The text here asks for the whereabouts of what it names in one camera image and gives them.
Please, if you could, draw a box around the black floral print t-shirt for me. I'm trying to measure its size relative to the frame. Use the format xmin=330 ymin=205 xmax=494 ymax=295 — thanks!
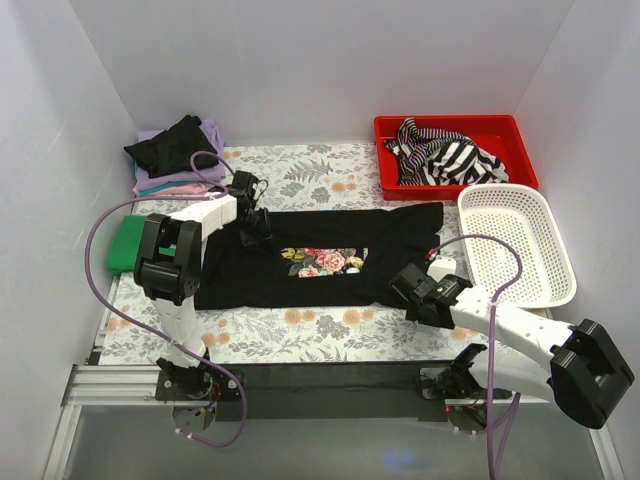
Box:
xmin=195 ymin=203 xmax=444 ymax=311

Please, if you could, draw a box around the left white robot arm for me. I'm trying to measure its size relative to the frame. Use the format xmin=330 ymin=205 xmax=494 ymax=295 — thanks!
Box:
xmin=134 ymin=170 xmax=273 ymax=400

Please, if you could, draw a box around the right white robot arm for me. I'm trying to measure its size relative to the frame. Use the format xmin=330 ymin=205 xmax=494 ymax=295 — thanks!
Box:
xmin=390 ymin=264 xmax=635 ymax=429

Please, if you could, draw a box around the folded pink shirt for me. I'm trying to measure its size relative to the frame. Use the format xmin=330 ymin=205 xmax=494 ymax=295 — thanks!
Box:
xmin=133 ymin=183 xmax=211 ymax=197

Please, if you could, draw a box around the floral patterned table mat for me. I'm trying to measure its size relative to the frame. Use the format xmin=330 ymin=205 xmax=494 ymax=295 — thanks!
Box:
xmin=96 ymin=143 xmax=487 ymax=366

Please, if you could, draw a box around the folded teal shirt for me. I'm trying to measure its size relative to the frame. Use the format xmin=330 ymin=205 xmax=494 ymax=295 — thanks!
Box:
xmin=134 ymin=165 xmax=172 ymax=194

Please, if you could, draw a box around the folded lavender shirt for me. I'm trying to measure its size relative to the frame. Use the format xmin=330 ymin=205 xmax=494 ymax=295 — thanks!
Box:
xmin=166 ymin=118 xmax=226 ymax=184

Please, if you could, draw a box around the folded black shirt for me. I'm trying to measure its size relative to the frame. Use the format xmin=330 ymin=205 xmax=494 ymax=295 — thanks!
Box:
xmin=124 ymin=115 xmax=218 ymax=178

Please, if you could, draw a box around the white perforated plastic basket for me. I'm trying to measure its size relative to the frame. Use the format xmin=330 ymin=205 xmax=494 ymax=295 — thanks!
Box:
xmin=457 ymin=184 xmax=577 ymax=309

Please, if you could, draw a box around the folded green shirt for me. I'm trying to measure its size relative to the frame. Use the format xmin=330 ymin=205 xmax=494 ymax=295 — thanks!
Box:
xmin=106 ymin=215 xmax=145 ymax=276

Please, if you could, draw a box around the black white striped shirt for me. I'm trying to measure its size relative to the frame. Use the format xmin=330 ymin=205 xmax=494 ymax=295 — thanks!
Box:
xmin=384 ymin=117 xmax=510 ymax=187

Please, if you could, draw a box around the red plastic tray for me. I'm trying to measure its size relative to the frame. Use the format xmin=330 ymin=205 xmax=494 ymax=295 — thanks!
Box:
xmin=374 ymin=115 xmax=538 ymax=201

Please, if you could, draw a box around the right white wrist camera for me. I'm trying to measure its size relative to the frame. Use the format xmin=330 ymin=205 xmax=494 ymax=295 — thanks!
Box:
xmin=427 ymin=253 xmax=457 ymax=282

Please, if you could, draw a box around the aluminium frame rail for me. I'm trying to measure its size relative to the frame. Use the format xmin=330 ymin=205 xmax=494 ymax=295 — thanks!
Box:
xmin=60 ymin=362 xmax=600 ymax=407

